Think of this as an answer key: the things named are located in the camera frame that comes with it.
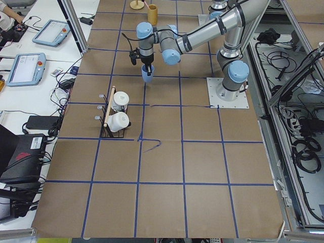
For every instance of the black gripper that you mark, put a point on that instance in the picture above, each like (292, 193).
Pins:
(147, 59)

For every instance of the light blue cup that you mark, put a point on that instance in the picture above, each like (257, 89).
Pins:
(147, 78)

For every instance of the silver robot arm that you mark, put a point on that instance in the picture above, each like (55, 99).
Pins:
(225, 18)
(217, 8)

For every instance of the bamboo chopstick holder cup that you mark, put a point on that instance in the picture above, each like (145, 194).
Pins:
(152, 14)

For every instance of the wooden cup tree stand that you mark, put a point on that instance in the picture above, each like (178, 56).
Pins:
(136, 4)

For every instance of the upper white mug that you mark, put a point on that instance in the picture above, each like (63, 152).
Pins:
(120, 101)

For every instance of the white mug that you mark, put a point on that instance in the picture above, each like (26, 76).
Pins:
(118, 121)
(120, 101)

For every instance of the lower white mug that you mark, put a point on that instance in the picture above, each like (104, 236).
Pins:
(118, 121)

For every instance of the wooden rack rod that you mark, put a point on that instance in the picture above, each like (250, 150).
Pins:
(109, 106)

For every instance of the small remote control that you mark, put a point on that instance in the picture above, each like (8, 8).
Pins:
(56, 72)

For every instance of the upper teach pendant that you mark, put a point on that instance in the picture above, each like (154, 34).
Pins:
(52, 33)

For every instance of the teach pendant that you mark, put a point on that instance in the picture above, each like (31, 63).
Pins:
(52, 33)
(27, 70)

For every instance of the black power adapter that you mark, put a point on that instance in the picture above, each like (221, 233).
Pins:
(41, 122)

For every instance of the lower teach pendant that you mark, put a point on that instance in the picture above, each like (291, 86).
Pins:
(27, 70)

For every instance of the black computer box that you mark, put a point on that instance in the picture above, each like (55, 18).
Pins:
(22, 158)

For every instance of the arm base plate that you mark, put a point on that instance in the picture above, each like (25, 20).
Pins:
(203, 18)
(219, 97)

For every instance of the black wire mug rack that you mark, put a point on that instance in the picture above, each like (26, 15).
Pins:
(106, 132)

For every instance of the aluminium frame post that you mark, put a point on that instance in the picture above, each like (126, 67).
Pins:
(70, 16)

